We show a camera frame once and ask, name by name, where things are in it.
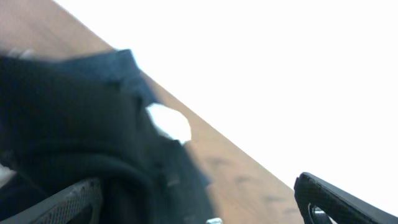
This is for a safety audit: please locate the black polo shirt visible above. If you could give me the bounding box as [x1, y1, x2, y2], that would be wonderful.
[1, 50, 217, 224]

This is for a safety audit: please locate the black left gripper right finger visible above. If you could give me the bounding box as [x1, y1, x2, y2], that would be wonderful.
[294, 172, 397, 224]

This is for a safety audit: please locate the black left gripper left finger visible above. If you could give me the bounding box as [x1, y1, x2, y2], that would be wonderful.
[1, 178, 103, 224]

